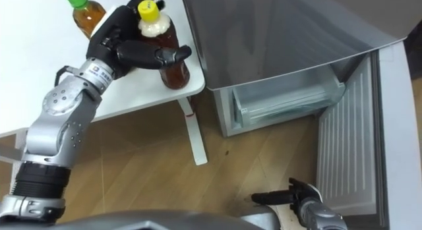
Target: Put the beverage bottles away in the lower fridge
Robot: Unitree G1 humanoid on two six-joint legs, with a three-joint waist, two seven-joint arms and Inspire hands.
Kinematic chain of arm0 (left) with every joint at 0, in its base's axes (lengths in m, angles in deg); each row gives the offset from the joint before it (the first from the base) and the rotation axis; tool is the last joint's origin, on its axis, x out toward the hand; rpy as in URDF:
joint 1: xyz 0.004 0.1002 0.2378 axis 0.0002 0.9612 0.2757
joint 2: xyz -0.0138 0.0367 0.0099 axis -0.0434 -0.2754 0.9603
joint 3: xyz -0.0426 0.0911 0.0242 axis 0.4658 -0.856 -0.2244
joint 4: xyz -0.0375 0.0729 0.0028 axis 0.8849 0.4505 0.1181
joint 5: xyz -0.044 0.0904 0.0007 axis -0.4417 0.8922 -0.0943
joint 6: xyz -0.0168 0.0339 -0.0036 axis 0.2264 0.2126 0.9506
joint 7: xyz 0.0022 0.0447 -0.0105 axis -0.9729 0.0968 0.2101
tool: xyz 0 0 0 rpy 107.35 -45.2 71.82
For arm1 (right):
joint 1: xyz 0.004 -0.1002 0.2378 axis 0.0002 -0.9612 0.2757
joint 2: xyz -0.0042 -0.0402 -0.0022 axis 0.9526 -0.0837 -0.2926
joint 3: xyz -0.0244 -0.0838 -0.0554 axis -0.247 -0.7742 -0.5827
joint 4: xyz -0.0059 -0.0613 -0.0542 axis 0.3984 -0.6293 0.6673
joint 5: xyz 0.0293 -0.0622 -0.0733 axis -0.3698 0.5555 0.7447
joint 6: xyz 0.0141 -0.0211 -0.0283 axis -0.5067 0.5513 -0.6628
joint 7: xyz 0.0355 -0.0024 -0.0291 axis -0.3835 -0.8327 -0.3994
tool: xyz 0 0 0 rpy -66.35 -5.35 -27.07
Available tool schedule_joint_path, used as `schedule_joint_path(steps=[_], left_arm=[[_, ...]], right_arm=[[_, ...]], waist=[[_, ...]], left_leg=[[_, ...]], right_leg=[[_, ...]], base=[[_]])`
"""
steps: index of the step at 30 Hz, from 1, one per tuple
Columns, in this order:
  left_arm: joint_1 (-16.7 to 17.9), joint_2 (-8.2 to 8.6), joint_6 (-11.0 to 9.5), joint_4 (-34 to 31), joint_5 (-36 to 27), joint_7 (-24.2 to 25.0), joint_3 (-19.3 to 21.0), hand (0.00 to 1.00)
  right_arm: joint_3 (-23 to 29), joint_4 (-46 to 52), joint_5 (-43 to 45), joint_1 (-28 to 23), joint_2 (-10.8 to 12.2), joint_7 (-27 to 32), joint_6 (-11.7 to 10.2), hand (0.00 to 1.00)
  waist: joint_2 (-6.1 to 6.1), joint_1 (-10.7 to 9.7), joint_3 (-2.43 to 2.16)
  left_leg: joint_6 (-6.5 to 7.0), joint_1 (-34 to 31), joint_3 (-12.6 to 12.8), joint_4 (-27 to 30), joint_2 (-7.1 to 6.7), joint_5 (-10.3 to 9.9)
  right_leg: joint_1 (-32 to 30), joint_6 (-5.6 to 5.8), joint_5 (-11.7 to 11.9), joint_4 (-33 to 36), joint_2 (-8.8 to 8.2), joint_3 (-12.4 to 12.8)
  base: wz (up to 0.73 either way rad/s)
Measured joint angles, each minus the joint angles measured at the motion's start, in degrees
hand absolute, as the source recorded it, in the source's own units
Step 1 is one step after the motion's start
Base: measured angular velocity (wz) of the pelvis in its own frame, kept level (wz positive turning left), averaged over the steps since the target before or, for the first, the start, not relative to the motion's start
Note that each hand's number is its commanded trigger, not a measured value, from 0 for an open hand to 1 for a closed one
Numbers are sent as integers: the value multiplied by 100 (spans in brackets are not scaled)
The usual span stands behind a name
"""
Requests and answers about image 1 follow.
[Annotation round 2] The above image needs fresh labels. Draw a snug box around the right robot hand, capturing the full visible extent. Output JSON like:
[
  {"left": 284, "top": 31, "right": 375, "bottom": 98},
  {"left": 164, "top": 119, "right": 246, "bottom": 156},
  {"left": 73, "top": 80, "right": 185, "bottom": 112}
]
[{"left": 251, "top": 177, "right": 322, "bottom": 214}]

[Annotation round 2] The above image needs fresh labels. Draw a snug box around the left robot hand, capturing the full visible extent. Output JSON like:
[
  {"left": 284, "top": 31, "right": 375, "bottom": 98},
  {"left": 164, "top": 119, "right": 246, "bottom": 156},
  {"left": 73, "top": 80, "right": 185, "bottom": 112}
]
[{"left": 86, "top": 0, "right": 193, "bottom": 80}]

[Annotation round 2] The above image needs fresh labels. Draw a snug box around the yellow-capped brown drink bottle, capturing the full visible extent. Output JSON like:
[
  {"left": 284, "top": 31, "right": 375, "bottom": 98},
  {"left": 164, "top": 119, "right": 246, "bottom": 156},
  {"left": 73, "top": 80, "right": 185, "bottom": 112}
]
[{"left": 136, "top": 0, "right": 191, "bottom": 90}]

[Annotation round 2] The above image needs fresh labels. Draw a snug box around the green-capped brown drink bottle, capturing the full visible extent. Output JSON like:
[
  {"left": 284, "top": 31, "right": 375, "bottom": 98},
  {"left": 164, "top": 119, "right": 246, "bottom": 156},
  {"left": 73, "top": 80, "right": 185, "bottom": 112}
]
[{"left": 65, "top": 0, "right": 107, "bottom": 40}]

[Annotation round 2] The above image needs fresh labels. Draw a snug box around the white desk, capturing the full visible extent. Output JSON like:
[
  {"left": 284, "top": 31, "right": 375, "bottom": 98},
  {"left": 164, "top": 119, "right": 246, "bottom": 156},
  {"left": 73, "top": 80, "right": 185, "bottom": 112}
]
[{"left": 0, "top": 0, "right": 209, "bottom": 167}]

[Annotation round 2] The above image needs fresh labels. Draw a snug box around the grey fridge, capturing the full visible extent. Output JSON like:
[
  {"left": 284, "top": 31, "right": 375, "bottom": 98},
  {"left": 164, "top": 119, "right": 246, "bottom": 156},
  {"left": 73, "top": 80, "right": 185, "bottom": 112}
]
[{"left": 180, "top": 0, "right": 422, "bottom": 138}]

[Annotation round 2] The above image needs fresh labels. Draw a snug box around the robot body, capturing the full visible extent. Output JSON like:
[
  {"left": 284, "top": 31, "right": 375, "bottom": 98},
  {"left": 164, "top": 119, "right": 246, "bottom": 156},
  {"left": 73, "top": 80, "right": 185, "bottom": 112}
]
[{"left": 0, "top": 209, "right": 264, "bottom": 230}]

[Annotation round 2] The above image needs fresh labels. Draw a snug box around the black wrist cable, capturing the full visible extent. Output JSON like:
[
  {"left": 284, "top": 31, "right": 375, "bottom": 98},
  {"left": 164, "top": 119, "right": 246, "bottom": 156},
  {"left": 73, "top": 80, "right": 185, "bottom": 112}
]
[{"left": 53, "top": 65, "right": 77, "bottom": 88}]

